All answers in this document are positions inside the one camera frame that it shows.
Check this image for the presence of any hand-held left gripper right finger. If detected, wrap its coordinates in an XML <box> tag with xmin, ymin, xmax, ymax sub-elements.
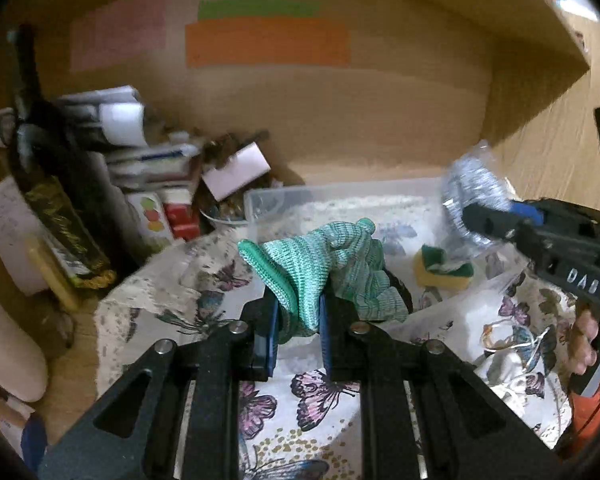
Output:
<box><xmin>319</xmin><ymin>292</ymin><xmax>562</xmax><ymax>480</ymax></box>

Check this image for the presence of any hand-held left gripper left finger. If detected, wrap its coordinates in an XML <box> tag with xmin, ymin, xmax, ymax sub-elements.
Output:
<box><xmin>37</xmin><ymin>296</ymin><xmax>281</xmax><ymax>480</ymax></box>

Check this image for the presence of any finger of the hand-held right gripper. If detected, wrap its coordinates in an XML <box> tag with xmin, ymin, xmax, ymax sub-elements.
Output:
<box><xmin>461</xmin><ymin>203</ymin><xmax>522</xmax><ymax>248</ymax></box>
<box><xmin>509</xmin><ymin>200</ymin><xmax>547</xmax><ymax>227</ymax></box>

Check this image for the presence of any steel scourer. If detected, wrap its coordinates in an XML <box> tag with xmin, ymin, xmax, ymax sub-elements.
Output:
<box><xmin>441</xmin><ymin>141</ymin><xmax>515</xmax><ymax>252</ymax></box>

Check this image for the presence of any green knitted glove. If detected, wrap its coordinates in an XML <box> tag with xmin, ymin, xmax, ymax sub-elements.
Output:
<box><xmin>237</xmin><ymin>217</ymin><xmax>411</xmax><ymax>346</ymax></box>

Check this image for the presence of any clear plastic container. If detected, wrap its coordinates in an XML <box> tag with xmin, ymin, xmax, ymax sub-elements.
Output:
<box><xmin>243</xmin><ymin>176</ymin><xmax>481</xmax><ymax>321</ymax></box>

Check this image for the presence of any person's right forearm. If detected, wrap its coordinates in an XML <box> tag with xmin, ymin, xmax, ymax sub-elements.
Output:
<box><xmin>555</xmin><ymin>360</ymin><xmax>600</xmax><ymax>458</ymax></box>

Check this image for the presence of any person's right hand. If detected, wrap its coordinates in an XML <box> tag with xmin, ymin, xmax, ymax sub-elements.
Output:
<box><xmin>569</xmin><ymin>309</ymin><xmax>600</xmax><ymax>376</ymax></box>

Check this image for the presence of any yellow green sponge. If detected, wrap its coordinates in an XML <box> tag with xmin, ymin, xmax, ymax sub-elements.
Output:
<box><xmin>412</xmin><ymin>243</ymin><xmax>475</xmax><ymax>290</ymax></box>

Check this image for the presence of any butterfly printed cloth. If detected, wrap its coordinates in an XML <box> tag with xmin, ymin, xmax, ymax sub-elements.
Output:
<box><xmin>94</xmin><ymin>229</ymin><xmax>583</xmax><ymax>480</ymax></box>

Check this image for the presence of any small bowl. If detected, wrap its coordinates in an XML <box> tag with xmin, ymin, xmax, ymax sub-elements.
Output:
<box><xmin>199</xmin><ymin>199</ymin><xmax>249</xmax><ymax>234</ymax></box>

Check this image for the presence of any red box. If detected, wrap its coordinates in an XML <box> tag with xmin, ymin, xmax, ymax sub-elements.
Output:
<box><xmin>162</xmin><ymin>199</ymin><xmax>201</xmax><ymax>242</ymax></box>

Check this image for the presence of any fruit printed box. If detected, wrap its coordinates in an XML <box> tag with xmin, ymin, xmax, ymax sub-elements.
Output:
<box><xmin>124</xmin><ymin>190</ymin><xmax>174</xmax><ymax>252</ymax></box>

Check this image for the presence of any pale pink box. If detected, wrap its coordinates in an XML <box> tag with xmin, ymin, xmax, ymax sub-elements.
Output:
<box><xmin>201</xmin><ymin>142</ymin><xmax>272</xmax><ymax>202</ymax></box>

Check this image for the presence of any stack of boxes and papers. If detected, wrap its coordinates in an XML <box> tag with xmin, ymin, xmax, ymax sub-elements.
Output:
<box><xmin>54</xmin><ymin>85</ymin><xmax>204</xmax><ymax>192</ymax></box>

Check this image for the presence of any dark glass bottle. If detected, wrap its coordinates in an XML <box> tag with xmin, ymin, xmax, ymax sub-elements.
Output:
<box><xmin>6</xmin><ymin>24</ymin><xmax>119</xmax><ymax>292</ymax></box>

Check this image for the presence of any white paper roll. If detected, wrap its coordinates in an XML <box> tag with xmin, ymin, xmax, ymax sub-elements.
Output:
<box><xmin>99</xmin><ymin>102</ymin><xmax>147</xmax><ymax>144</ymax></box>

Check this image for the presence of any blue packet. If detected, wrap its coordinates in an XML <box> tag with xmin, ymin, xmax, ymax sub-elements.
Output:
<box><xmin>20</xmin><ymin>411</ymin><xmax>49</xmax><ymax>472</ymax></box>

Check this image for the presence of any white rounded cylinder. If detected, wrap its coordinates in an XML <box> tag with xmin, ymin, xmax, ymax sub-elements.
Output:
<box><xmin>0</xmin><ymin>280</ymin><xmax>49</xmax><ymax>404</ymax></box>

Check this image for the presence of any white paper bag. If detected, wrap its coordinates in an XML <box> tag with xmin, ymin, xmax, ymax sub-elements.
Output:
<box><xmin>0</xmin><ymin>179</ymin><xmax>48</xmax><ymax>297</ymax></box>

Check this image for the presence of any orange paper sheet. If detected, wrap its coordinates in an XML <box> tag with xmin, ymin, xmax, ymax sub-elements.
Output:
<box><xmin>184</xmin><ymin>16</ymin><xmax>352</xmax><ymax>69</ymax></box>

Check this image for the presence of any green paper strip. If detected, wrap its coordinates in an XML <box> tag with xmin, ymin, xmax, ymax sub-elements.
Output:
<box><xmin>197</xmin><ymin>0</ymin><xmax>322</xmax><ymax>20</ymax></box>

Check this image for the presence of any pink paper sheet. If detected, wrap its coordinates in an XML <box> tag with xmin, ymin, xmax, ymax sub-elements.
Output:
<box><xmin>69</xmin><ymin>0</ymin><xmax>170</xmax><ymax>74</ymax></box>

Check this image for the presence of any thin wire light string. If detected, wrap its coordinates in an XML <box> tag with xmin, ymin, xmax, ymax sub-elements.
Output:
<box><xmin>479</xmin><ymin>319</ymin><xmax>557</xmax><ymax>403</ymax></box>

